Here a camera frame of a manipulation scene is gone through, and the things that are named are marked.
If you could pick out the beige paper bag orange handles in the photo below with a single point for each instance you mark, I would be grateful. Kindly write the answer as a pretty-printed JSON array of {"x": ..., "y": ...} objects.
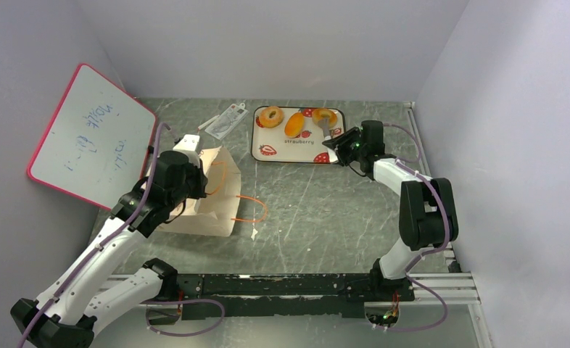
[{"x": 216, "y": 214}]

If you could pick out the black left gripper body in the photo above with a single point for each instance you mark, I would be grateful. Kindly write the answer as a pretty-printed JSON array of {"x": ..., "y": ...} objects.
[{"x": 192, "y": 187}]

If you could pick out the strawberry print tray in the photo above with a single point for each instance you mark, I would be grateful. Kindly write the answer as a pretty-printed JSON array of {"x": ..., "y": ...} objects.
[{"x": 271, "y": 144}]

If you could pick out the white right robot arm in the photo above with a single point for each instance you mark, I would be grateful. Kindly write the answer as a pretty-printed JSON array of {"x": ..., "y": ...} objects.
[{"x": 427, "y": 214}]

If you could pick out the white marker pen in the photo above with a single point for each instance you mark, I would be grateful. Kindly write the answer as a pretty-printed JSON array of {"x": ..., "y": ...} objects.
[{"x": 207, "y": 123}]

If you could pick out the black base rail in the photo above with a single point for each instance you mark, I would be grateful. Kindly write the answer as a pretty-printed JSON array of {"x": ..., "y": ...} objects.
[{"x": 344, "y": 294}]

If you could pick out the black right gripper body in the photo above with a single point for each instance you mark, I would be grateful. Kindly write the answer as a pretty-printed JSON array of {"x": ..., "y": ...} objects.
[{"x": 339, "y": 146}]

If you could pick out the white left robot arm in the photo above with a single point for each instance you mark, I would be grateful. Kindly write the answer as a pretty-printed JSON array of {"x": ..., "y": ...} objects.
[{"x": 71, "y": 312}]

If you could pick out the pink framed whiteboard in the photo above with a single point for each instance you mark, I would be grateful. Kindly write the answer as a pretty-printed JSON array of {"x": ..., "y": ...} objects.
[{"x": 96, "y": 144}]

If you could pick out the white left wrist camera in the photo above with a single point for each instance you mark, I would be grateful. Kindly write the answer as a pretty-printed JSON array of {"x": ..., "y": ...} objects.
[{"x": 190, "y": 143}]

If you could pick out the metal kitchen tongs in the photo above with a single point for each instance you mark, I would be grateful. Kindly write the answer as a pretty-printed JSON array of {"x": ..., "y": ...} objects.
[{"x": 324, "y": 125}]

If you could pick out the fake orange donut bread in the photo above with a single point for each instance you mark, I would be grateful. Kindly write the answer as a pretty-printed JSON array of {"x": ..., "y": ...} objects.
[{"x": 270, "y": 117}]

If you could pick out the small plastic packet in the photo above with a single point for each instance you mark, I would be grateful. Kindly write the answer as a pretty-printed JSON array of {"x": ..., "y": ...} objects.
[{"x": 227, "y": 121}]

